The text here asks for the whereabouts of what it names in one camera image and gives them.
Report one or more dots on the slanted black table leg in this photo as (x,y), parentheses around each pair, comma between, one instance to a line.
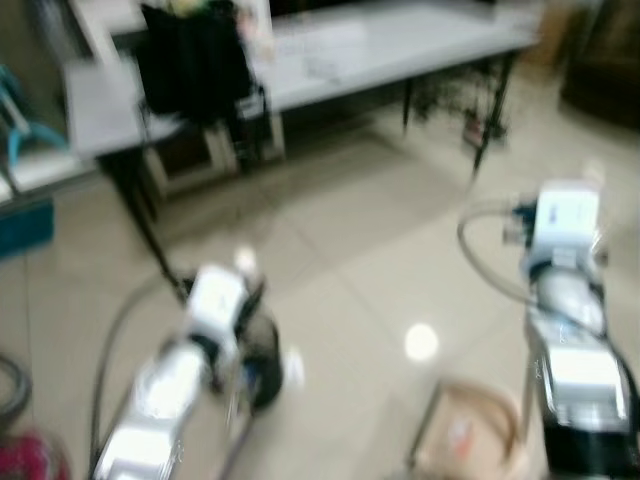
(140,215)

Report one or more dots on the brown cardboard box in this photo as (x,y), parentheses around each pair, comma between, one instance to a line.
(470,430)

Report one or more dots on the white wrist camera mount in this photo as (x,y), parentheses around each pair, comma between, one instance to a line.
(565,215)
(215,300)

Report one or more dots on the black bag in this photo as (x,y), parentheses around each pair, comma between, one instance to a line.
(190,60)

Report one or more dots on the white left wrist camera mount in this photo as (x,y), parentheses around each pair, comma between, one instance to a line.
(215,300)

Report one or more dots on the long grey folding table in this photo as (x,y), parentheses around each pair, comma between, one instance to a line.
(400,50)

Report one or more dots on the teal plastic item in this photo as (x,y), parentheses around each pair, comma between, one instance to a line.
(18,135)

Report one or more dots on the dark brown furniture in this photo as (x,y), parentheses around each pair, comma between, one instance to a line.
(605,60)

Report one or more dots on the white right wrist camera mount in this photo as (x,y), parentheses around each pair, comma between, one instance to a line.
(565,215)

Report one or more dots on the blue box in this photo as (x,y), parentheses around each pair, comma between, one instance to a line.
(25,228)

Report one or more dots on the black folding table leg frame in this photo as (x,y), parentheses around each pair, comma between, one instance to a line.
(490,110)

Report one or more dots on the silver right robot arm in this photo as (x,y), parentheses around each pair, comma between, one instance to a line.
(580,365)

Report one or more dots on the white frame stand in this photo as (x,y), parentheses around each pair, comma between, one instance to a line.
(272,135)

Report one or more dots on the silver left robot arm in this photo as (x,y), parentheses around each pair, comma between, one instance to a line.
(165,395)

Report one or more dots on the red pink item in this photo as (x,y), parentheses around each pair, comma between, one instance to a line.
(30,458)

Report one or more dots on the white low table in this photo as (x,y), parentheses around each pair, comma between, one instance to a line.
(40,172)

